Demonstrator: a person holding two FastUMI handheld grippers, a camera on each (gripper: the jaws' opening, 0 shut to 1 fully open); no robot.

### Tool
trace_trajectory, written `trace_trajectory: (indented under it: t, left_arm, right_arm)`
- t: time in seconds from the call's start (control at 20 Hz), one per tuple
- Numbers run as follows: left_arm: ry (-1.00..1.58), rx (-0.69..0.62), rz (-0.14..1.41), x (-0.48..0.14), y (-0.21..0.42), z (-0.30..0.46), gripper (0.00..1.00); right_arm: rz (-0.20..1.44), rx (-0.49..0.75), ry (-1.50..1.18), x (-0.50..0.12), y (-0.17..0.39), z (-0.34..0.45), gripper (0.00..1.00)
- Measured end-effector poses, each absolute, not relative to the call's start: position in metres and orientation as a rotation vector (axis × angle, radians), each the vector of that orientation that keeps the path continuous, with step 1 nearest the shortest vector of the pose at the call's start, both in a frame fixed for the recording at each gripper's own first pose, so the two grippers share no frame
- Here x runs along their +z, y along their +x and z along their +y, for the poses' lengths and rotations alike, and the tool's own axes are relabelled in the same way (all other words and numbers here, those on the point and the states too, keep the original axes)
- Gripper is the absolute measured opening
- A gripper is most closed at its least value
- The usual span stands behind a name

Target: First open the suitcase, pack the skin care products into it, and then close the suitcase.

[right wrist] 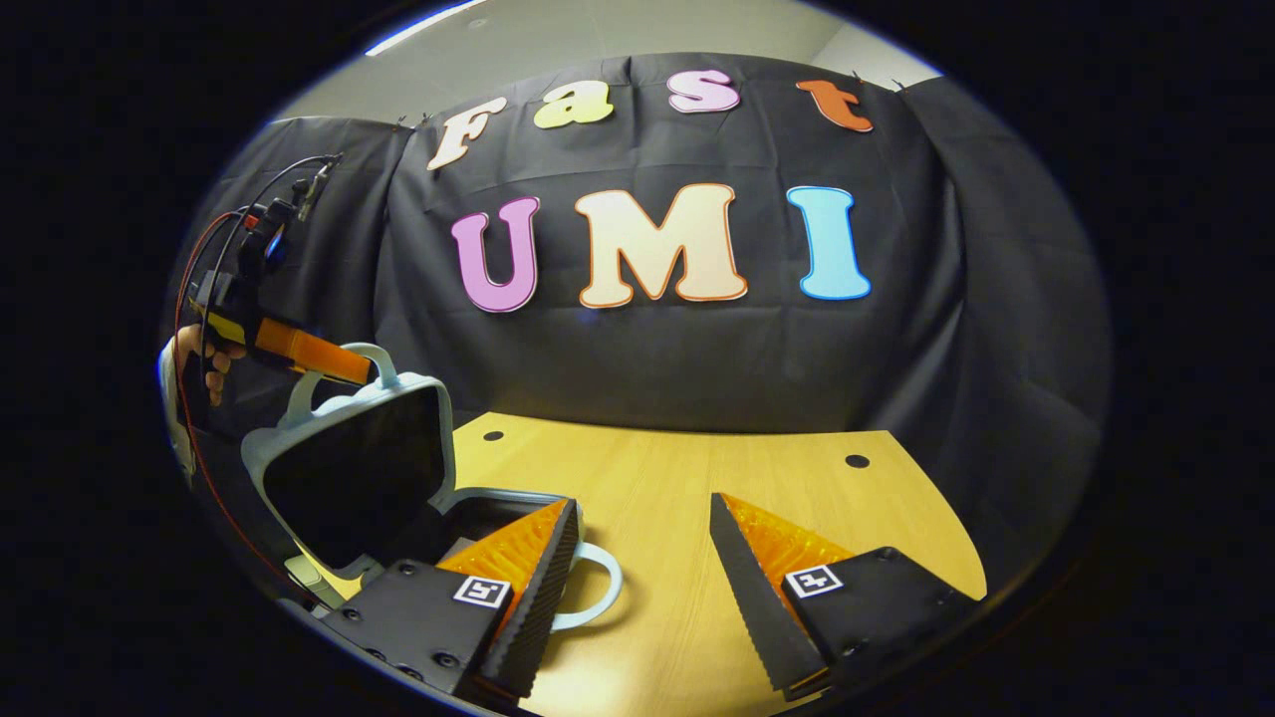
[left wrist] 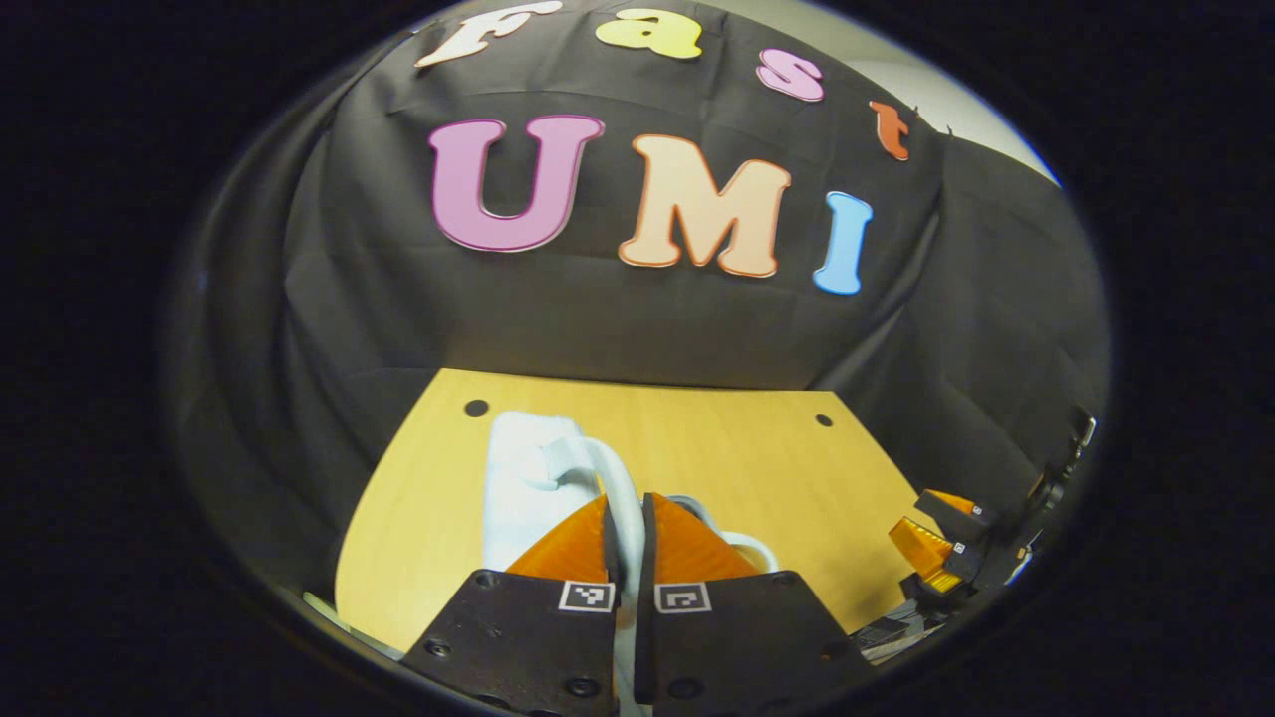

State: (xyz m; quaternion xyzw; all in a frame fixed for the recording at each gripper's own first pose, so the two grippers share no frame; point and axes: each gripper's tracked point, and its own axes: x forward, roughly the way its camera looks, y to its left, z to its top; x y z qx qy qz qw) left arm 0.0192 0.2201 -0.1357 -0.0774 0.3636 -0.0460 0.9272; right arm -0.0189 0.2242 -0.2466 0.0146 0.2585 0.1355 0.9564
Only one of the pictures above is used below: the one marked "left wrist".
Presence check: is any small pale suitcase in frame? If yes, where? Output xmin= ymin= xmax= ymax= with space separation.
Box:
xmin=483 ymin=411 xmax=780 ymax=717

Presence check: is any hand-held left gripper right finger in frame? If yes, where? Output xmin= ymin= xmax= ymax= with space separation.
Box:
xmin=634 ymin=490 xmax=878 ymax=716

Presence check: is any black backdrop cloth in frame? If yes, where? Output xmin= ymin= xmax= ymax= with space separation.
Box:
xmin=169 ymin=0 xmax=1112 ymax=598

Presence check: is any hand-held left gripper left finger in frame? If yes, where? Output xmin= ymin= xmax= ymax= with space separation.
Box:
xmin=401 ymin=493 xmax=624 ymax=717

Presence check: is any grey flat object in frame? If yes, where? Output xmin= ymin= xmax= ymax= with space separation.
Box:
xmin=855 ymin=615 xmax=942 ymax=665

